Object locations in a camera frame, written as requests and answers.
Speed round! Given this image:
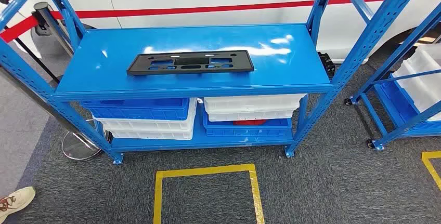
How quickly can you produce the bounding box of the blue metal shelf rack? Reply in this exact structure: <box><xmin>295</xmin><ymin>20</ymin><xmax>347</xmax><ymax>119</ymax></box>
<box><xmin>0</xmin><ymin>0</ymin><xmax>430</xmax><ymax>165</ymax></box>

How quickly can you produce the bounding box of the person's shoe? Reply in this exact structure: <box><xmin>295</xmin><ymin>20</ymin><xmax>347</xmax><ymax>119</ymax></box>
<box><xmin>0</xmin><ymin>186</ymin><xmax>36</xmax><ymax>223</ymax></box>

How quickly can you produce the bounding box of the black plastic plate bracket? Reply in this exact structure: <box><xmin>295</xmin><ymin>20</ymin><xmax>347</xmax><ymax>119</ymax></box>
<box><xmin>126</xmin><ymin>49</ymin><xmax>255</xmax><ymax>76</ymax></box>

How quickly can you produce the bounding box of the red barrier belt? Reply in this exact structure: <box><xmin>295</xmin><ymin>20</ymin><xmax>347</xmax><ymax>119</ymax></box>
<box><xmin>0</xmin><ymin>16</ymin><xmax>39</xmax><ymax>43</ymax></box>
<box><xmin>51</xmin><ymin>0</ymin><xmax>441</xmax><ymax>20</ymax></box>

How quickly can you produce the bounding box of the white plastic storage bin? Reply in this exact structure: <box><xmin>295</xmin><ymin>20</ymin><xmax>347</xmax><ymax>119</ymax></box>
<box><xmin>203</xmin><ymin>94</ymin><xmax>307</xmax><ymax>114</ymax></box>
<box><xmin>401</xmin><ymin>43</ymin><xmax>441</xmax><ymax>94</ymax></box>
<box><xmin>93</xmin><ymin>98</ymin><xmax>198</xmax><ymax>133</ymax></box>
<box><xmin>108</xmin><ymin>126</ymin><xmax>196</xmax><ymax>141</ymax></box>
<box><xmin>393</xmin><ymin>65</ymin><xmax>441</xmax><ymax>122</ymax></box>
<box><xmin>206</xmin><ymin>109</ymin><xmax>296</xmax><ymax>123</ymax></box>

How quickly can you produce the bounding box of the chrome stanchion with round base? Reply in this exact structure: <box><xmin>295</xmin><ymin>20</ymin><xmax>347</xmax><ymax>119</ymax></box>
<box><xmin>0</xmin><ymin>65</ymin><xmax>113</xmax><ymax>162</ymax></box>

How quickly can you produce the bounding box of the black-headed stanchion post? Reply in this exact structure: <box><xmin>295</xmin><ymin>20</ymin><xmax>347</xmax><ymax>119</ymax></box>
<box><xmin>33</xmin><ymin>2</ymin><xmax>75</xmax><ymax>58</ymax></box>

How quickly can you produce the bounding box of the red item in bin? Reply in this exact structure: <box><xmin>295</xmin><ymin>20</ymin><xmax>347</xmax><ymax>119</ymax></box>
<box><xmin>233</xmin><ymin>119</ymin><xmax>268</xmax><ymax>127</ymax></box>

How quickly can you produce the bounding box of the blue wheeled shelf rack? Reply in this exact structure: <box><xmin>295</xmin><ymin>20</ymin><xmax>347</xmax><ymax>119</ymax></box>
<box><xmin>344</xmin><ymin>2</ymin><xmax>441</xmax><ymax>151</ymax></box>

